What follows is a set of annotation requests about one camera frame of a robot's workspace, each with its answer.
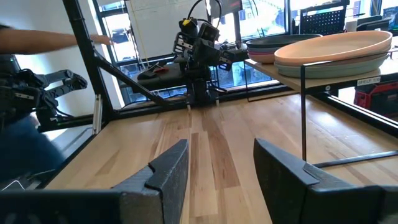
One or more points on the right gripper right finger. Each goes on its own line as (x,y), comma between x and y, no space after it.
(326,205)

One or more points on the dark green plate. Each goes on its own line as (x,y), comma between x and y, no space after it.
(280,41)

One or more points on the person's leg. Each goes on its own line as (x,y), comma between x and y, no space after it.
(25,149)

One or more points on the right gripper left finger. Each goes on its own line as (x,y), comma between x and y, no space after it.
(93,207)

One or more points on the white shelf label sticker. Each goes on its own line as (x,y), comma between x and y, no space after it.
(368,81)

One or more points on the computer monitor with red bar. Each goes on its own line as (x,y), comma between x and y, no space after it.
(228,6)

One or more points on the person's forearm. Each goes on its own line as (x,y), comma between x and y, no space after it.
(37,40)

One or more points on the black perforated panel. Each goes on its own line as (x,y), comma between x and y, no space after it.
(323,18)

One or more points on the blue plate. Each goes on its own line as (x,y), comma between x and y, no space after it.
(261,49)

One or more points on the red and black tool box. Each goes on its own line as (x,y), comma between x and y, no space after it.
(379,99)

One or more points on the sage green plate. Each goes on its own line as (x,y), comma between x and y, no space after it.
(326,71)

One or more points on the person's hand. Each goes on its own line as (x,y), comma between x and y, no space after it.
(101,39)

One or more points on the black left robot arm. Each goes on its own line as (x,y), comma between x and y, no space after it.
(199,90)

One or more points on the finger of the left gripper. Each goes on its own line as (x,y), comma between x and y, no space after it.
(179,43)
(227,60)

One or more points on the black aluminium rig frame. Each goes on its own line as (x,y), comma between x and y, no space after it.
(82,46)

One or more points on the salmon pink plate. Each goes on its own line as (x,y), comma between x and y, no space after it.
(262,58)

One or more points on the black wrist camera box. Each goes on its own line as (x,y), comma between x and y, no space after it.
(208,32)

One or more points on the whiteboard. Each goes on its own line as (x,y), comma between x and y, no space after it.
(155,28)

